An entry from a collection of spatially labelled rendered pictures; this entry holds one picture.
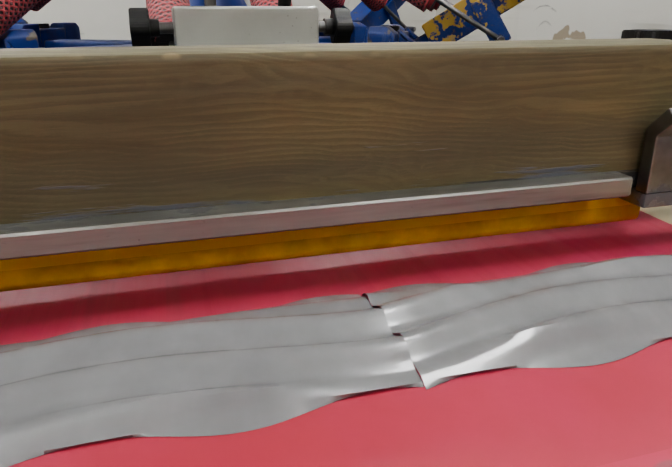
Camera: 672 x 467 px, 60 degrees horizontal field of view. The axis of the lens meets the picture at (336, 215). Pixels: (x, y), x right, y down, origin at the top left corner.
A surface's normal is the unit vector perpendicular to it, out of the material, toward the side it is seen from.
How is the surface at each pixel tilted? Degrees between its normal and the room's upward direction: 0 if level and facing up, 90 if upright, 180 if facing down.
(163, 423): 38
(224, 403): 43
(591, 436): 0
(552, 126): 90
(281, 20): 90
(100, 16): 90
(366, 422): 0
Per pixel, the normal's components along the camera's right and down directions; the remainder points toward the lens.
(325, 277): 0.00, -0.94
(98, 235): 0.28, 0.32
